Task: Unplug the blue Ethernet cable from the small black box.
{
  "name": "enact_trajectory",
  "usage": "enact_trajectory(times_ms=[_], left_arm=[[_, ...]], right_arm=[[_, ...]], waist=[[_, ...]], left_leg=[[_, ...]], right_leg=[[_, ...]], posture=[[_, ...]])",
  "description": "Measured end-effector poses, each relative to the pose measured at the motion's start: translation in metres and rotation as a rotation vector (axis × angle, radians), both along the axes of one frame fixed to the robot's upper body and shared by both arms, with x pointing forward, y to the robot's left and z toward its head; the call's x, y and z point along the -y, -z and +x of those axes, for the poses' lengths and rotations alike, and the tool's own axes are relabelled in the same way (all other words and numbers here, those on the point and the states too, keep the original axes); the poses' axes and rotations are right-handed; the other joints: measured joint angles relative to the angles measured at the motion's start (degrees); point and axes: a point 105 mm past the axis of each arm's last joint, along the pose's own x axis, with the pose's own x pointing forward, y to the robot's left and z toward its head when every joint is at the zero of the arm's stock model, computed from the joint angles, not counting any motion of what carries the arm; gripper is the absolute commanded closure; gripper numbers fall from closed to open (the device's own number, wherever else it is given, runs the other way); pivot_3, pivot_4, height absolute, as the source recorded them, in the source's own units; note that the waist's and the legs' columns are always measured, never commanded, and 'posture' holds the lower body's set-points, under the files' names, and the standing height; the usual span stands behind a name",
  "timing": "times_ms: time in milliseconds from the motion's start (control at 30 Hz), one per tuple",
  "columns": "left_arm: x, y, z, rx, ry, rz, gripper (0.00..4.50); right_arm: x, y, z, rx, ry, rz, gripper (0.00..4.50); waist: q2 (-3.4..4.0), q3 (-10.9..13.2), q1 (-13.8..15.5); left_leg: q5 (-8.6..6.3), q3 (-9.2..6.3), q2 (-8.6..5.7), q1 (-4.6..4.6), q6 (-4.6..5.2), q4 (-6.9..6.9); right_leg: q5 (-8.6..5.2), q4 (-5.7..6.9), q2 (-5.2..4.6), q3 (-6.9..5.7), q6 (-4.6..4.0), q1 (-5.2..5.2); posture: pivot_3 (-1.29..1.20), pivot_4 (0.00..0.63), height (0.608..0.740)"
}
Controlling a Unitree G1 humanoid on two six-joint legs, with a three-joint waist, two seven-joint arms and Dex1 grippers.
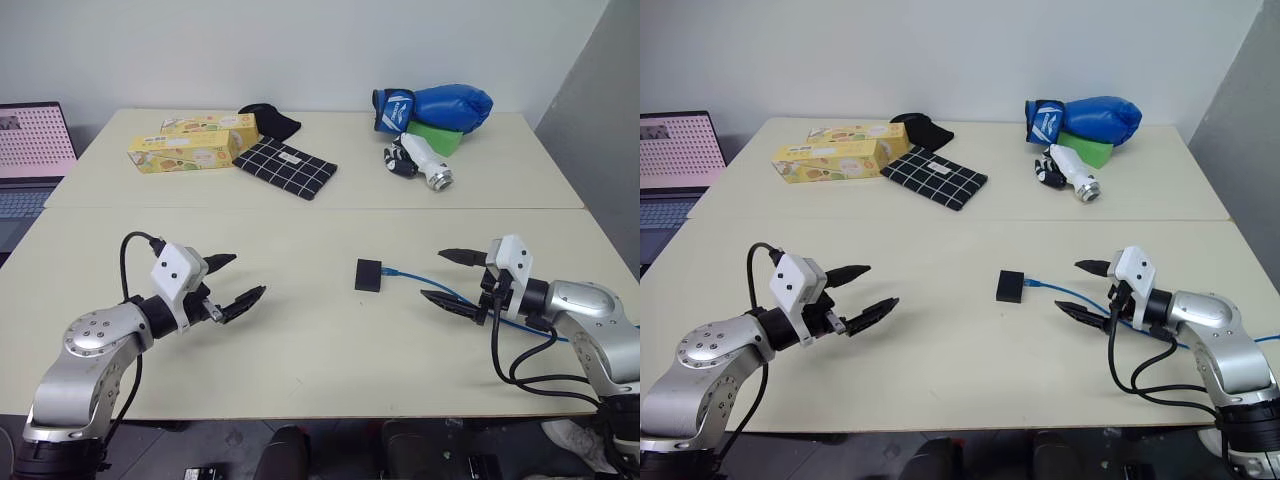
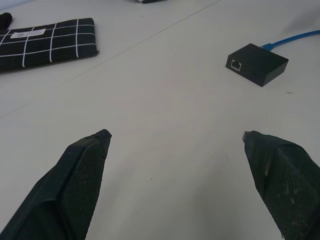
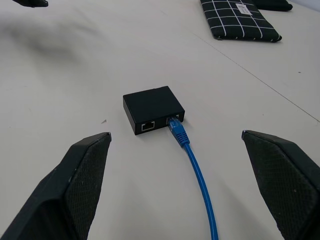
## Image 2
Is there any small black ethernet box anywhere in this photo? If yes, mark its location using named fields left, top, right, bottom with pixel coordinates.
left=225, top=43, right=290, bottom=88

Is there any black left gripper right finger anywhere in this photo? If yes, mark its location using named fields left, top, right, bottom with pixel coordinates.
left=241, top=130, right=320, bottom=240

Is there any black object with white edge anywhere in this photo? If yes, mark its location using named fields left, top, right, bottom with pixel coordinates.
left=134, top=0, right=169, bottom=5

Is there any black rounded fabric object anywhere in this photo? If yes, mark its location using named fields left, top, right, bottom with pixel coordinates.
left=0, top=12, right=13, bottom=30

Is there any blue cable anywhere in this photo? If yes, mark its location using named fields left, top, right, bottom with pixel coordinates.
left=259, top=29, right=320, bottom=52

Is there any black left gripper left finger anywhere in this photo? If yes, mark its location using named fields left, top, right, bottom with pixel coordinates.
left=0, top=128, right=113, bottom=240

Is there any black white grid cloth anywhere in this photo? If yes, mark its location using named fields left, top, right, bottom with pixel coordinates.
left=0, top=17, right=100, bottom=73

